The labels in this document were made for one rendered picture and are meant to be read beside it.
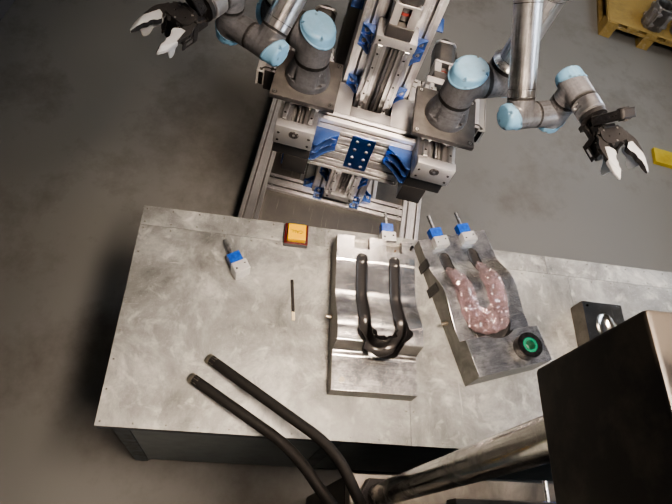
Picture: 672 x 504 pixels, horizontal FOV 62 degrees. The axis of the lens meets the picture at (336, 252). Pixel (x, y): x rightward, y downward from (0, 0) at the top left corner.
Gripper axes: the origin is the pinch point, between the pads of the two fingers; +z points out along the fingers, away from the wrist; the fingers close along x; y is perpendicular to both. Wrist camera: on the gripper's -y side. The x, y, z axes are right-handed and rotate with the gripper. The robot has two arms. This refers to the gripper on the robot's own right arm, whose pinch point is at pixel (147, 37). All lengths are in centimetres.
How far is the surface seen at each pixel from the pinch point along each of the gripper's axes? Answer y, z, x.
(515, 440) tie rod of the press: -35, 36, -102
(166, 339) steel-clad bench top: 60, 36, -43
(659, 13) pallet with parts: 103, -365, -129
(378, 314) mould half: 43, -6, -86
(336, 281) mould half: 48, -8, -70
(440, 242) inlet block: 46, -43, -89
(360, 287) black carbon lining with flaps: 48, -11, -77
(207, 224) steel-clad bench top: 63, -1, -26
